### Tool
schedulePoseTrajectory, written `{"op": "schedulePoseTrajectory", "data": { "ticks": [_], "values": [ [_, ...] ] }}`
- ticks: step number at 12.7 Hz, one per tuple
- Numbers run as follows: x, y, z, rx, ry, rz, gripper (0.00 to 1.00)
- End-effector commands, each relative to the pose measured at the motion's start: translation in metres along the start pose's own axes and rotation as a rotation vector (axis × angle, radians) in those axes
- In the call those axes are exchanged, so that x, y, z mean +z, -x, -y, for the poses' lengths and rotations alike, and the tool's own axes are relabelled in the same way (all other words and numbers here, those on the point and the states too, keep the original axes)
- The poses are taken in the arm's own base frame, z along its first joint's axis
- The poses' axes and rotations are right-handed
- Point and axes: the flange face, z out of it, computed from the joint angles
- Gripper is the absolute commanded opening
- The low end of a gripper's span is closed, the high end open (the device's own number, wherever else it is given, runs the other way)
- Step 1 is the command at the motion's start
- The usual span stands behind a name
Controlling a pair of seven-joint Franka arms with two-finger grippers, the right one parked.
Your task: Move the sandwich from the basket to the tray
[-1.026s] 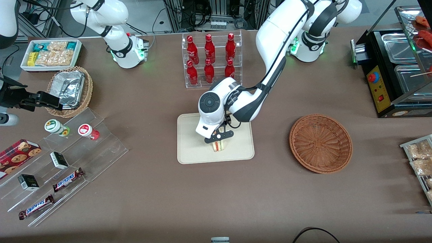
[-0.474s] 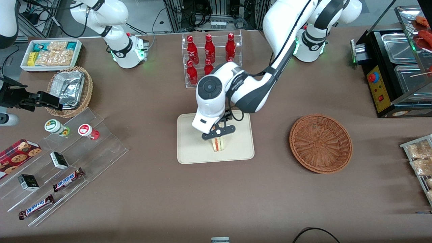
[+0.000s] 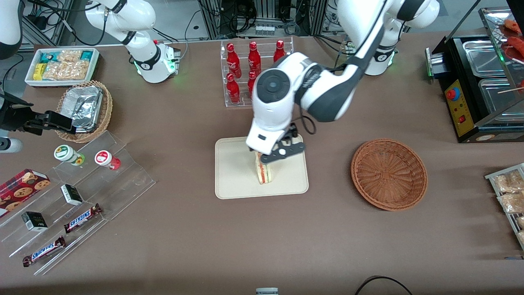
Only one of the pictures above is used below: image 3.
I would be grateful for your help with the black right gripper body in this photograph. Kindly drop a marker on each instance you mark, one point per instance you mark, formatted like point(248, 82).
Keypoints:
point(12, 117)

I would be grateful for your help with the triangular sandwich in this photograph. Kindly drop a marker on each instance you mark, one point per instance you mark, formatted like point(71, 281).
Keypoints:
point(265, 174)

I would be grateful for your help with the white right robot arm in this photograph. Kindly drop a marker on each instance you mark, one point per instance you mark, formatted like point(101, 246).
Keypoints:
point(151, 61)

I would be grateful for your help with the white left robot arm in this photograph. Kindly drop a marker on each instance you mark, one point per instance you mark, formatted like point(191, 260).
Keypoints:
point(327, 90)

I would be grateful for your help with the light wicker basket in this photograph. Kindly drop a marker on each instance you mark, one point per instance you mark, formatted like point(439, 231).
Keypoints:
point(107, 110)

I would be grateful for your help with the beige plastic tray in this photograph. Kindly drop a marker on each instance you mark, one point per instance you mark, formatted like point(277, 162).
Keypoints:
point(237, 176)

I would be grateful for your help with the brown wicker basket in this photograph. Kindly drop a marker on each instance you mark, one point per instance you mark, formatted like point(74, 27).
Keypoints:
point(389, 176)

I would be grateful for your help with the aluminium foil container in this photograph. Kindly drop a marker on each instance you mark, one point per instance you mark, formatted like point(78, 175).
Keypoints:
point(84, 106)

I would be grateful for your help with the green cup white lid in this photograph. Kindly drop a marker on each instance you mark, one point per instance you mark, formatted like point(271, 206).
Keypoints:
point(65, 153)

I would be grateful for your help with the large clear cracker bag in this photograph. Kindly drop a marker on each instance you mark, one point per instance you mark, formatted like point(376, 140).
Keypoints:
point(67, 70)

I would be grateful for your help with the yellow snack packet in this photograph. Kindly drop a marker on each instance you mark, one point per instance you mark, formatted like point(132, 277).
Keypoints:
point(38, 71)

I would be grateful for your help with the red cup white lid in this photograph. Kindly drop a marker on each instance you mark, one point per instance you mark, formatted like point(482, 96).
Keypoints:
point(104, 157)

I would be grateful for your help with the clear acrylic bottle rack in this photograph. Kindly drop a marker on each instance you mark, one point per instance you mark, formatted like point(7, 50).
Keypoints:
point(243, 102)

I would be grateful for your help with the small clear cracker bag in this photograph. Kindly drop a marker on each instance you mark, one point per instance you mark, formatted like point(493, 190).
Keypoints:
point(69, 55)

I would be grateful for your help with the white snack bin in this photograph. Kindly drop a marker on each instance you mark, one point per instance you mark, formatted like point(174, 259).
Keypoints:
point(96, 65)

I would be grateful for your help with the teal snack packet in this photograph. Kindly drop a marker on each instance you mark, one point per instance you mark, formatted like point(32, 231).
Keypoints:
point(86, 55)
point(48, 56)

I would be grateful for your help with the red cola bottle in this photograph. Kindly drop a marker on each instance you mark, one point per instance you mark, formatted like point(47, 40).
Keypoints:
point(254, 57)
point(233, 91)
point(233, 61)
point(279, 49)
point(250, 84)

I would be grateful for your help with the small black box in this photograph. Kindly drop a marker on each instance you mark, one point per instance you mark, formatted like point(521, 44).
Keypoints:
point(34, 221)
point(71, 194)

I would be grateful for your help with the red cookie box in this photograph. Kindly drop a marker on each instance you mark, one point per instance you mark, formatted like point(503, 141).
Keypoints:
point(22, 188)

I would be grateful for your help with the clear acrylic step display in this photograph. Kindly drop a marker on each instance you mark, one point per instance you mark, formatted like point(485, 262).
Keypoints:
point(123, 184)

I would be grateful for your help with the snickers bar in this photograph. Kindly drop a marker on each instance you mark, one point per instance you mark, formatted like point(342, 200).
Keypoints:
point(82, 218)
point(43, 250)

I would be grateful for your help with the white power strip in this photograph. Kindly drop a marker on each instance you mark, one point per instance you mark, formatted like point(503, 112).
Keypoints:
point(265, 30)

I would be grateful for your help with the grey device edge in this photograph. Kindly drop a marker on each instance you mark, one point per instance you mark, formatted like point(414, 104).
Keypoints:
point(267, 291)

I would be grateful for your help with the grey metal box green light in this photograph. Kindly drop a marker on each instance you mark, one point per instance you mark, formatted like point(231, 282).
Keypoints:
point(434, 61)

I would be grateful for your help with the black food warmer machine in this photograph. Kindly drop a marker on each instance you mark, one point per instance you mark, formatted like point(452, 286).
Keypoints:
point(458, 112)

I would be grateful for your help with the steel food pan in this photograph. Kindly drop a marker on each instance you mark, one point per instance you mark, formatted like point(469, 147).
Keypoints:
point(485, 57)
point(499, 100)

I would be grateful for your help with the clear bag of pastry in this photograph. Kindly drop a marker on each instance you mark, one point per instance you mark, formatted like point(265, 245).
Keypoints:
point(511, 203)
point(521, 222)
point(509, 182)

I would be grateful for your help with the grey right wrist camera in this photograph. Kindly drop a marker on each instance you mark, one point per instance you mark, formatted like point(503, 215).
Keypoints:
point(10, 145)

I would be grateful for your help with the aluminium frame rack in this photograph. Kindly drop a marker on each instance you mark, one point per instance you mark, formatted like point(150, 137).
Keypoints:
point(213, 16)

